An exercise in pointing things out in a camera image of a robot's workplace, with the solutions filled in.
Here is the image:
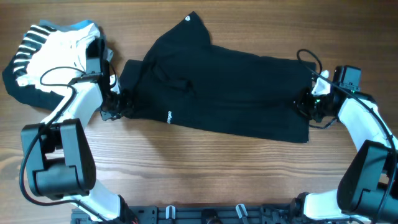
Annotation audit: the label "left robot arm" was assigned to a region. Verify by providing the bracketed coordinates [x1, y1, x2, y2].
[19, 56, 139, 223]

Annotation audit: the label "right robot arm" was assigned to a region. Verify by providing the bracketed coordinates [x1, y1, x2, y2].
[295, 65, 397, 223]

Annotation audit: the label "black t-shirt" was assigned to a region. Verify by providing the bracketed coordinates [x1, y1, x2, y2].
[120, 12, 315, 143]

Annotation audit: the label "grey blue folded garments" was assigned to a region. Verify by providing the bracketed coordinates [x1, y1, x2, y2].
[39, 20, 113, 70]

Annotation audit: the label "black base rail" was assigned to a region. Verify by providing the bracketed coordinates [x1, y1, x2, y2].
[70, 203, 304, 224]

